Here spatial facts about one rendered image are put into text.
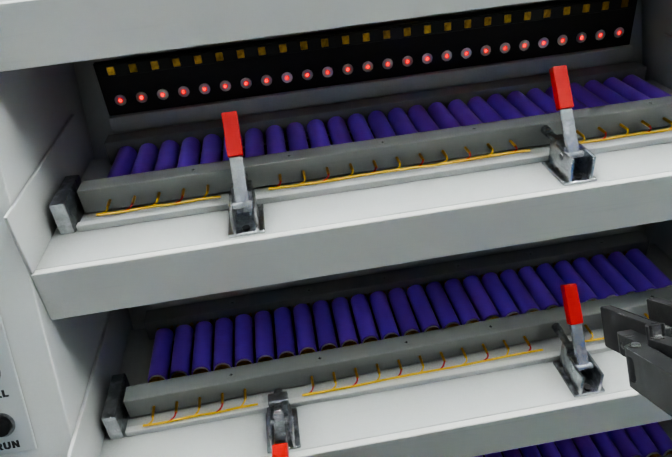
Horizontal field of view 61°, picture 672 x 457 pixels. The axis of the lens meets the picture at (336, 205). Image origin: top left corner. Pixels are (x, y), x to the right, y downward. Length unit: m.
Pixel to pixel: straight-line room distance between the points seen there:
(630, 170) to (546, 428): 0.23
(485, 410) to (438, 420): 0.04
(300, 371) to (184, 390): 0.10
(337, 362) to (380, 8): 0.31
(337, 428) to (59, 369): 0.23
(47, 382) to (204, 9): 0.30
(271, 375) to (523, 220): 0.26
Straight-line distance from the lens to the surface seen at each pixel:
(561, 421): 0.57
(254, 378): 0.55
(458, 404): 0.54
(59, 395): 0.51
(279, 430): 0.50
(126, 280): 0.47
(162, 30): 0.44
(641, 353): 0.37
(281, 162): 0.49
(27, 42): 0.46
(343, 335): 0.57
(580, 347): 0.56
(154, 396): 0.56
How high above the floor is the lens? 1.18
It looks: 12 degrees down
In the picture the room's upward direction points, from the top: 8 degrees counter-clockwise
